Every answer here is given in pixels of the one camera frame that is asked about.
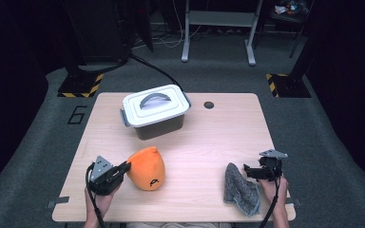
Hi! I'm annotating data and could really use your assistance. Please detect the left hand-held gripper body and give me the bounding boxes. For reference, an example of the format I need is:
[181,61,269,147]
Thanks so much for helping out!
[85,155,125,197]

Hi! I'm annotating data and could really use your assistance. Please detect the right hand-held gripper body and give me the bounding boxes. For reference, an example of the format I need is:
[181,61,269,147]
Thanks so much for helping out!
[259,148,289,182]

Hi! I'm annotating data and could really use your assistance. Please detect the grey fuzzy cloth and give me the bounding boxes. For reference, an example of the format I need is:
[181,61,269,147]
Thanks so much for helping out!
[223,161,262,219]

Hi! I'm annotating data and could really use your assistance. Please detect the orange plush toy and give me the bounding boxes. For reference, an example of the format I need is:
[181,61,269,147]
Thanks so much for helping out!
[126,145,166,192]

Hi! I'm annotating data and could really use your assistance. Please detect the clear grey storage box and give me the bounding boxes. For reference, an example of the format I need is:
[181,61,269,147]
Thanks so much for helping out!
[134,113,185,142]

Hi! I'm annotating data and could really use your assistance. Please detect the white box lid grey handle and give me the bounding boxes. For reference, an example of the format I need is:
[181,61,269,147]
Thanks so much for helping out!
[119,84,192,128]

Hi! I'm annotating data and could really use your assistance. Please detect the person's left hand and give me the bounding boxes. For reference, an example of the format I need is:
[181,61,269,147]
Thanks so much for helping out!
[84,186,122,219]

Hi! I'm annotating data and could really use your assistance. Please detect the person's right hand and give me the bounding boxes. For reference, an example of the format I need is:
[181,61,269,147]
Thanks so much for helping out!
[258,176,289,208]

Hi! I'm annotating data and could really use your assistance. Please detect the black stand with striped base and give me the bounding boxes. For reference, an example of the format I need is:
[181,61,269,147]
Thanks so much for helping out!
[57,0,105,99]
[265,0,318,99]

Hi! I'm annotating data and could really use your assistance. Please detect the dark cabinet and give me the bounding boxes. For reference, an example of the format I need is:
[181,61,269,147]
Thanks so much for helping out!
[65,0,131,65]

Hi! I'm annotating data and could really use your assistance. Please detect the colourful small things on rack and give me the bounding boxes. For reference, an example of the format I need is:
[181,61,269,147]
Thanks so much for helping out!
[274,0,308,16]

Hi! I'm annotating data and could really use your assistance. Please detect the left hand-held gripper black cable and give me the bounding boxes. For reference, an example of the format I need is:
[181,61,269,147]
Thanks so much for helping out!
[85,162,106,228]

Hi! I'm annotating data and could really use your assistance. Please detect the hand-held gripper black cable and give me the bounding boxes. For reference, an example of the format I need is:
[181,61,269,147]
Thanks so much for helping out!
[85,162,106,228]
[259,167,281,228]

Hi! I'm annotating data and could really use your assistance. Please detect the right hand-held gripper black cable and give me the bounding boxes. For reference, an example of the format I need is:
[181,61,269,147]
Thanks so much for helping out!
[259,167,281,228]

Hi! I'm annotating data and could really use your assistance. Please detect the black floor cable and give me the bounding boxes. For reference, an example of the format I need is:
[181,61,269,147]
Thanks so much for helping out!
[129,53,184,93]

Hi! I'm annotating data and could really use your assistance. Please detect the white floor cable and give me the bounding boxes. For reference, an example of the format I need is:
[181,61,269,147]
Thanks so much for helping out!
[156,0,203,49]

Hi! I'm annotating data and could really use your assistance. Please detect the white metal stand frame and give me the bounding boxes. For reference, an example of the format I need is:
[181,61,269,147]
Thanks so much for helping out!
[181,0,264,67]

